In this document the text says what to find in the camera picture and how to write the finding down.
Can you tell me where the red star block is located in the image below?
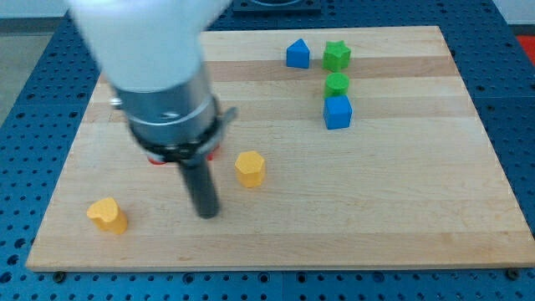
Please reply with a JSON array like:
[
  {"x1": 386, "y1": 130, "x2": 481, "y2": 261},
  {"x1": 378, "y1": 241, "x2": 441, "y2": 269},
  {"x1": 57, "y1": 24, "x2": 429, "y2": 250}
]
[{"x1": 147, "y1": 156, "x2": 166, "y2": 166}]

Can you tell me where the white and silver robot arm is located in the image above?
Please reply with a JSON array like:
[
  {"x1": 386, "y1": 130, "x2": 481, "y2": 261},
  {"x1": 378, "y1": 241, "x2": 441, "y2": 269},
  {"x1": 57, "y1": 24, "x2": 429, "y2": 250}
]
[{"x1": 68, "y1": 0, "x2": 234, "y2": 161}]

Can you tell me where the green star block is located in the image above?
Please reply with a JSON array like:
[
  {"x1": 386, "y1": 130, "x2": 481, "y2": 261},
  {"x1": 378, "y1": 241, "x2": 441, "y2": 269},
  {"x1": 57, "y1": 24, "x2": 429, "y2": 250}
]
[{"x1": 323, "y1": 40, "x2": 351, "y2": 72}]

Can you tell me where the yellow hexagon block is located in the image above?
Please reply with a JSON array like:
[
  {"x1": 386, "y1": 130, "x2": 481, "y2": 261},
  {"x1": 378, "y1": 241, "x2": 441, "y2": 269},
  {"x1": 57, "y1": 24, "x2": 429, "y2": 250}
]
[{"x1": 234, "y1": 150, "x2": 266, "y2": 188}]

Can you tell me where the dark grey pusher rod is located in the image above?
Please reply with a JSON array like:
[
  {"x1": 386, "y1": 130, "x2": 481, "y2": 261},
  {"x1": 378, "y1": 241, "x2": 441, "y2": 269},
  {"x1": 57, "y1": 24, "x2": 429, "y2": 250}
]
[{"x1": 178, "y1": 160, "x2": 219, "y2": 219}]

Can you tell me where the blue cube block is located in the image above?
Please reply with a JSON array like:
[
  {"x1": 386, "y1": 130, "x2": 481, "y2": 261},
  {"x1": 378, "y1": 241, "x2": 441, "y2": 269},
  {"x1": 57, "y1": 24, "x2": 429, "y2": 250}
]
[{"x1": 323, "y1": 95, "x2": 353, "y2": 130}]

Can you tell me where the wooden board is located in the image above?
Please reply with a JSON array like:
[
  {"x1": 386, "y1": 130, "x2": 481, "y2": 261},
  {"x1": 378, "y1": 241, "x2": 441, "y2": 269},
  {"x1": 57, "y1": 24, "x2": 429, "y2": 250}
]
[{"x1": 26, "y1": 26, "x2": 534, "y2": 272}]

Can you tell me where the green cylinder block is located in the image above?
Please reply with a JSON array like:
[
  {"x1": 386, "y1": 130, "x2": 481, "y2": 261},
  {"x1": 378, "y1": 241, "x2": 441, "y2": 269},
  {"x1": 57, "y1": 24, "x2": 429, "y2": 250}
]
[{"x1": 324, "y1": 73, "x2": 350, "y2": 98}]

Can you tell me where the blue triangle block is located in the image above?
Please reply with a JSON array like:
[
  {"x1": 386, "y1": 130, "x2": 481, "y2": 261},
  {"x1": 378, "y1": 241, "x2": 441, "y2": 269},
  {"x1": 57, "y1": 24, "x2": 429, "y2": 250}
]
[{"x1": 286, "y1": 38, "x2": 310, "y2": 69}]

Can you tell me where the yellow heart block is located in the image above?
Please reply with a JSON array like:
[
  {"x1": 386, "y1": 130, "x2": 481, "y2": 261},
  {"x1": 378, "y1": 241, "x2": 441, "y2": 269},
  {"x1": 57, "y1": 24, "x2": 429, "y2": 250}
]
[{"x1": 86, "y1": 197, "x2": 128, "y2": 234}]

